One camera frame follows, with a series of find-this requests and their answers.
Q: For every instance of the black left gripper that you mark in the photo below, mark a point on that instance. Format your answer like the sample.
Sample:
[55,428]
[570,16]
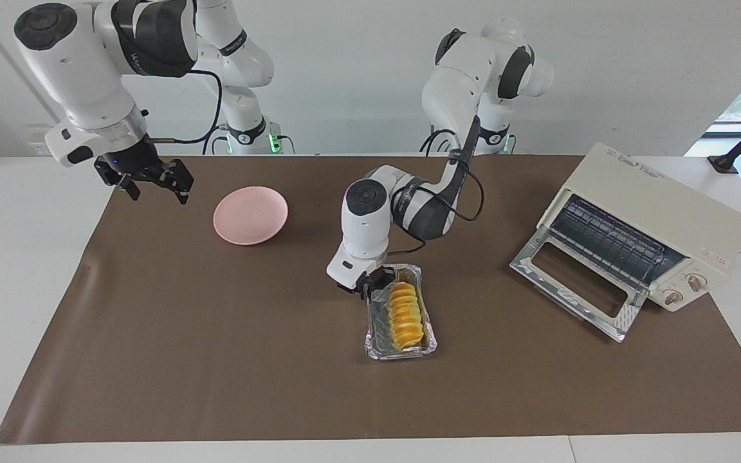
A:
[375,280]

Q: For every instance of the larger oven control knob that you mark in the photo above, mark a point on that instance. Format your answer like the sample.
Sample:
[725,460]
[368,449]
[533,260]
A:
[696,281]

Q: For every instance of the cream toaster oven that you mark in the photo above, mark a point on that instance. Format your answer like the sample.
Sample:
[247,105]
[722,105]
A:
[673,206]

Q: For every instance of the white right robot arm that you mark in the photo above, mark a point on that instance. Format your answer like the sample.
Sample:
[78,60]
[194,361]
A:
[81,71]

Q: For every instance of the yellow sliced bread loaf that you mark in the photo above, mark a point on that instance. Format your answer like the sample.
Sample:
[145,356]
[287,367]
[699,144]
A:
[406,318]

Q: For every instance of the glass oven door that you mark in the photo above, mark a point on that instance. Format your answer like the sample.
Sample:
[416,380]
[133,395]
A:
[525,263]

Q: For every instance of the pink round plate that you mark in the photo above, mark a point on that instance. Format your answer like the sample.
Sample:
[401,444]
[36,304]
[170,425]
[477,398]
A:
[251,215]

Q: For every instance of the smaller oven control knob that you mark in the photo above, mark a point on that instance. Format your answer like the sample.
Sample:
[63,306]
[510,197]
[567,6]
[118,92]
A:
[671,297]

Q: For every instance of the aluminium foil tray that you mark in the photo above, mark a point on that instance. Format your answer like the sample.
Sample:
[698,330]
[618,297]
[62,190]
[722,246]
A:
[378,321]

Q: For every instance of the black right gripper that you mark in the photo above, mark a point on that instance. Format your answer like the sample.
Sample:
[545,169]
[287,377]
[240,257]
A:
[136,164]

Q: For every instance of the white wall socket box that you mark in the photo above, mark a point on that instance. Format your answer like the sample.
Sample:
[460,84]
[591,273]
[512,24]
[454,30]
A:
[37,145]

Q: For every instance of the brown table mat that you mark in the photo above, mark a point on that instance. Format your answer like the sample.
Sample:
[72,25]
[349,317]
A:
[248,360]

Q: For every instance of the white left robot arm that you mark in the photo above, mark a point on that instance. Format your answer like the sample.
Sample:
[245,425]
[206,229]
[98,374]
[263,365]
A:
[367,225]

